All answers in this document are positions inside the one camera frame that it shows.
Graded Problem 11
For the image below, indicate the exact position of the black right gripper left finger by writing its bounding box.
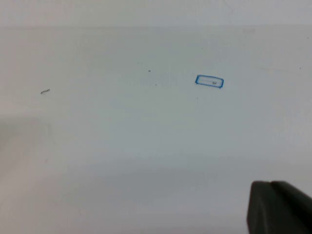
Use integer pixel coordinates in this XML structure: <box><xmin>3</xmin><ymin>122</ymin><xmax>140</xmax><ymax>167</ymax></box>
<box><xmin>247</xmin><ymin>180</ymin><xmax>281</xmax><ymax>234</ymax></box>

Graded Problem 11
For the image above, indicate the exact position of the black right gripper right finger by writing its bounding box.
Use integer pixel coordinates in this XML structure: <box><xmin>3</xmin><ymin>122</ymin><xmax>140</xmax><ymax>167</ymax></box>
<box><xmin>270</xmin><ymin>180</ymin><xmax>312</xmax><ymax>234</ymax></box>

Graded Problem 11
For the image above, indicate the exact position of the blue outlined rectangle sticker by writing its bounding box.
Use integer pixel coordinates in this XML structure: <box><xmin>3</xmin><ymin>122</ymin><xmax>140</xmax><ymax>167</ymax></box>
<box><xmin>195</xmin><ymin>74</ymin><xmax>224</xmax><ymax>89</ymax></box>

